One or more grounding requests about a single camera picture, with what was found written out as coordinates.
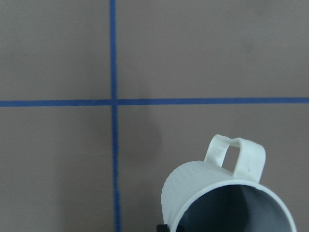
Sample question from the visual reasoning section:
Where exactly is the white plastic mug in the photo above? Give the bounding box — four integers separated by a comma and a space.
161, 135, 296, 232

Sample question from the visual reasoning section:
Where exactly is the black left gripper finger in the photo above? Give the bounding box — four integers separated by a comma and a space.
156, 224, 169, 232

